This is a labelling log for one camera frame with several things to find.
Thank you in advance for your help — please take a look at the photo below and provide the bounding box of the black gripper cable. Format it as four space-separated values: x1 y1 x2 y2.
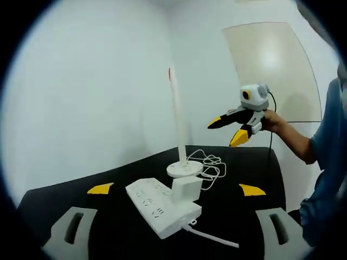
267 90 278 155

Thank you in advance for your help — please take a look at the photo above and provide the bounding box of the white desk lamp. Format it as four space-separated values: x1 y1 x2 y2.
165 64 204 178

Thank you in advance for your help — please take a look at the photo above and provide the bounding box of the thick white power strip cable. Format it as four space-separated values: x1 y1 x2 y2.
184 223 240 249

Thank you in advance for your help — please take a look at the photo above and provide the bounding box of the beige wall panel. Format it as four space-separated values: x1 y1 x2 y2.
221 22 323 123

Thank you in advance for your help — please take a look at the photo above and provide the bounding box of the person's body in blue shirt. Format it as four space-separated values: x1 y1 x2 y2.
299 62 347 248

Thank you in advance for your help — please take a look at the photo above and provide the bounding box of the white desk lamp plug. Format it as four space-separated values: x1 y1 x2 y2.
171 175 202 203

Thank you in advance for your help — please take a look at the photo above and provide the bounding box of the thin white lamp cable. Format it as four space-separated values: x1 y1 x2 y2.
187 150 227 191

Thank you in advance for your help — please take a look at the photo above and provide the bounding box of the person's right hand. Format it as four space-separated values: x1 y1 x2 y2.
261 109 288 134

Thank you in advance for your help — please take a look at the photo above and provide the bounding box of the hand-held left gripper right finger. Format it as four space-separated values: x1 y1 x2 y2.
238 183 313 260

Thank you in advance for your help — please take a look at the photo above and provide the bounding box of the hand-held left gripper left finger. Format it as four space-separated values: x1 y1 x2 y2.
40 182 115 260

